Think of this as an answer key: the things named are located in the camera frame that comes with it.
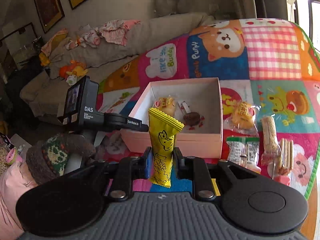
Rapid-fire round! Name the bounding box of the pink cardboard box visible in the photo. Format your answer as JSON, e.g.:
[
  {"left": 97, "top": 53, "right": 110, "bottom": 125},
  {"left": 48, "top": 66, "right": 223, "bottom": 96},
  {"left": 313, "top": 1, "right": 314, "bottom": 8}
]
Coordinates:
[{"left": 130, "top": 77, "right": 223, "bottom": 158}]

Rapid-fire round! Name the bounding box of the beige sofa bed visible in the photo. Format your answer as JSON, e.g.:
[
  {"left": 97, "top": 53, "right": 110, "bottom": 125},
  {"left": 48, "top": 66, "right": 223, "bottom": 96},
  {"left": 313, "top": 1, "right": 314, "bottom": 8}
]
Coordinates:
[{"left": 20, "top": 12, "right": 215, "bottom": 116}]

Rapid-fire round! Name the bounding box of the pink baby clothes pile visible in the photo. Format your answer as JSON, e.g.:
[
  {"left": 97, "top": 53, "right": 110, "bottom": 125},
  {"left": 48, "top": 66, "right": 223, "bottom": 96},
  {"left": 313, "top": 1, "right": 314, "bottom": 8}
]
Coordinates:
[{"left": 66, "top": 20, "right": 141, "bottom": 50}]

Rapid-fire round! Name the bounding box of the green white snack packet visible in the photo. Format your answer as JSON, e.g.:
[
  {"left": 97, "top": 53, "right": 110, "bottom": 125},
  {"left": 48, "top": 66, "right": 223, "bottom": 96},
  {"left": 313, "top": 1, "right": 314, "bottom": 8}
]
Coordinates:
[{"left": 226, "top": 136, "right": 261, "bottom": 174}]

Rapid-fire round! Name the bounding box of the colourful cartoon play mat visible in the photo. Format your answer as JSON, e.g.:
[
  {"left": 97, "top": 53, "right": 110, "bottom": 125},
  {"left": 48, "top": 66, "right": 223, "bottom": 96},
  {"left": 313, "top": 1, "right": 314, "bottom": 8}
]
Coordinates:
[{"left": 97, "top": 18, "right": 319, "bottom": 197}]

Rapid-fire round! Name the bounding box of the yellow cheese stick packet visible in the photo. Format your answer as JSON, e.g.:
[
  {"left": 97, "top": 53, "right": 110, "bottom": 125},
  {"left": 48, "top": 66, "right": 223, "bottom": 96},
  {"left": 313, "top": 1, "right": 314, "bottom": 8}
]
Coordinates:
[{"left": 148, "top": 108, "right": 184, "bottom": 188}]

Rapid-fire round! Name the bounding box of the left framed picture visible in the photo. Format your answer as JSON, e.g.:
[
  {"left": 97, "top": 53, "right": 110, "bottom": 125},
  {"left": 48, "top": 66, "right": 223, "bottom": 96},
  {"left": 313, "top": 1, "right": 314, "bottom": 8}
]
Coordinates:
[{"left": 34, "top": 0, "right": 65, "bottom": 34}]

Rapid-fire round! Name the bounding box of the mini french bread packet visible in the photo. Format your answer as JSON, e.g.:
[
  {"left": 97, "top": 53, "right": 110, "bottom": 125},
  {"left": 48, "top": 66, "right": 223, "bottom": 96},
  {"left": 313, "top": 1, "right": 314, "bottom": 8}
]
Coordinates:
[{"left": 153, "top": 96, "right": 176, "bottom": 117}]

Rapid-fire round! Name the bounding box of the clear biscuit stick packet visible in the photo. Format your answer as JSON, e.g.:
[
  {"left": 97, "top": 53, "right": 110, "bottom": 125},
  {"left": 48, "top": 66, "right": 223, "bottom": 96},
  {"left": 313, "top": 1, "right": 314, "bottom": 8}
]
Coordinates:
[{"left": 272, "top": 138, "right": 294, "bottom": 177}]

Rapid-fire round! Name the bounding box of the pink jacket sleeve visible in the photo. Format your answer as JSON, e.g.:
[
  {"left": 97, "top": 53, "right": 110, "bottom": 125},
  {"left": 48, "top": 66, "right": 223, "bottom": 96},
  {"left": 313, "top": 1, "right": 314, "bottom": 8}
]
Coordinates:
[{"left": 0, "top": 161, "right": 37, "bottom": 239}]

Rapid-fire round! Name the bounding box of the grey neck pillow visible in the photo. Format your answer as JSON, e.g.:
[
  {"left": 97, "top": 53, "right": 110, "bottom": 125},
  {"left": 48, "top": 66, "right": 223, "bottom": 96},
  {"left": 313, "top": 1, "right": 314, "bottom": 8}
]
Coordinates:
[{"left": 153, "top": 0, "right": 194, "bottom": 17}]

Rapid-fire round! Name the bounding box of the brown knitted gloved left hand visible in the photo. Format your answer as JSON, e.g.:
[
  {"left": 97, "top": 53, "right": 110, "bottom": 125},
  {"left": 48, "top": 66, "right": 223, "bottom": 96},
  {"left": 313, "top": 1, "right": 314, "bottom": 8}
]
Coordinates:
[{"left": 25, "top": 133, "right": 96, "bottom": 185}]

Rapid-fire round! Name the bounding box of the orange yellow plush toy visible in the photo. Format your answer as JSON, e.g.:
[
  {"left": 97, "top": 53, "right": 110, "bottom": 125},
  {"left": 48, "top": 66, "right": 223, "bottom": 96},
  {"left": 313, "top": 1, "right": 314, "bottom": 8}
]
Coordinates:
[{"left": 59, "top": 60, "right": 88, "bottom": 86}]

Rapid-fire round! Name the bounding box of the sesame bar packet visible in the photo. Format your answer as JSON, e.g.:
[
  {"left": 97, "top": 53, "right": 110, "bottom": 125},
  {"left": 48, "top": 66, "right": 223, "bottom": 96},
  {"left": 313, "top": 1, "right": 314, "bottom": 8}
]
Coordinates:
[{"left": 261, "top": 115, "right": 281, "bottom": 165}]

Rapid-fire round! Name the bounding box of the spiral lollipop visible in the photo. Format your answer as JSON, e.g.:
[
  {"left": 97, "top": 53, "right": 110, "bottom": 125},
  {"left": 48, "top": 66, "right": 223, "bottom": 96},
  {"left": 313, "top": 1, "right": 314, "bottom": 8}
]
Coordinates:
[{"left": 178, "top": 100, "right": 205, "bottom": 131}]

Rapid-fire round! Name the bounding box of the pink candy packet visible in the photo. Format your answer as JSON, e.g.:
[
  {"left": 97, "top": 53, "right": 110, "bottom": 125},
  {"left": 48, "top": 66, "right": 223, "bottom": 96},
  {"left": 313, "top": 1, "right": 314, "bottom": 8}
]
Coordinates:
[{"left": 273, "top": 175, "right": 291, "bottom": 186}]

